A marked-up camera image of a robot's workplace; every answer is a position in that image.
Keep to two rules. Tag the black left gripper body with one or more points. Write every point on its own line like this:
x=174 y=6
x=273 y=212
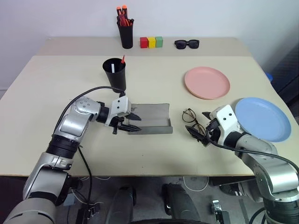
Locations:
x=119 y=121

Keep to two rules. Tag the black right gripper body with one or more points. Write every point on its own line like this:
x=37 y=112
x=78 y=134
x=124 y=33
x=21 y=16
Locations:
x=213 y=130

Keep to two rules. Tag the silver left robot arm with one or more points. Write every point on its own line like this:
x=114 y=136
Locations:
x=70 y=121

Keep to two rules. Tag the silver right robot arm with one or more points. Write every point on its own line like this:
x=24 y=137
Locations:
x=280 y=177

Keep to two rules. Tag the open grey glasses case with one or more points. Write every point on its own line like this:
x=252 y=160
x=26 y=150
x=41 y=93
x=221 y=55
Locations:
x=154 y=116

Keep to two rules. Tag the wide black plastic cup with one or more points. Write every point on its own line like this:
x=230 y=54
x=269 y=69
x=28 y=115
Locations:
x=116 y=79

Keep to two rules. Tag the tall black pen cup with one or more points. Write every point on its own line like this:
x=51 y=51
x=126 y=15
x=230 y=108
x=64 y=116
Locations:
x=126 y=35

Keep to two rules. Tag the pink plastic plate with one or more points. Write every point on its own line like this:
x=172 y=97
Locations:
x=206 y=82

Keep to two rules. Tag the blue plastic plate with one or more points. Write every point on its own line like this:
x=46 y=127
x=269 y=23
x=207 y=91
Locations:
x=264 y=119

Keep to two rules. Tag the white marker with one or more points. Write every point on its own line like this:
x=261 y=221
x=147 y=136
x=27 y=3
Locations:
x=113 y=68

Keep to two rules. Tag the black bar under table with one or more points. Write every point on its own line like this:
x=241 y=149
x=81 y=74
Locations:
x=231 y=182

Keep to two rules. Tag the red marker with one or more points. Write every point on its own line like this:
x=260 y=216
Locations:
x=123 y=61

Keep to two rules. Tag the blue round object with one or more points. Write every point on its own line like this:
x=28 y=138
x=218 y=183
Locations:
x=269 y=77

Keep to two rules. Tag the dark rounded shape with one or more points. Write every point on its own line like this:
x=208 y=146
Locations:
x=121 y=205
x=180 y=205

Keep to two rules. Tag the red wooden block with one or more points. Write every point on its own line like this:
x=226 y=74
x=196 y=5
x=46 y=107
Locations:
x=144 y=43

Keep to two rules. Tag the black sunglasses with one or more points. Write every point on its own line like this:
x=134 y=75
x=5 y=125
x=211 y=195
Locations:
x=181 y=44

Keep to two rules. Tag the yellow wooden block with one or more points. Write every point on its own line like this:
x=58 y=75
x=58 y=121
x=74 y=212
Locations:
x=151 y=43

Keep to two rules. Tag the green wooden block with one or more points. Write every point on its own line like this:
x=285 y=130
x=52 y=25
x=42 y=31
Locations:
x=159 y=42

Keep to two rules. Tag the dark carbon pattern panel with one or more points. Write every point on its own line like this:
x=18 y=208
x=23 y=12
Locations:
x=287 y=77

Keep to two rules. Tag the red pen with black clip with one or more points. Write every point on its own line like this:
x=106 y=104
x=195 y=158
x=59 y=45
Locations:
x=123 y=21

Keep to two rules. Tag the orange capped red pen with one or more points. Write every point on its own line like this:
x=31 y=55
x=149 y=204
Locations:
x=118 y=11
x=125 y=9

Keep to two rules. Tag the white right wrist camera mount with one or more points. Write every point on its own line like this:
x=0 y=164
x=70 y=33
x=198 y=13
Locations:
x=225 y=119

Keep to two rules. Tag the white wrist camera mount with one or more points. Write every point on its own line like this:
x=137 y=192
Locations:
x=225 y=119
x=120 y=104

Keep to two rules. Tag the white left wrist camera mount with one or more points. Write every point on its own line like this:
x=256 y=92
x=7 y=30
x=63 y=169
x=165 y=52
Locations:
x=120 y=104

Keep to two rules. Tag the thin brown frame eyeglasses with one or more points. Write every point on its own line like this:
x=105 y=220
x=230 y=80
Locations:
x=189 y=115

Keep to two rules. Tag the metal bracket on floor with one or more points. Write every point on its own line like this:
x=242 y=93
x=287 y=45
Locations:
x=218 y=210

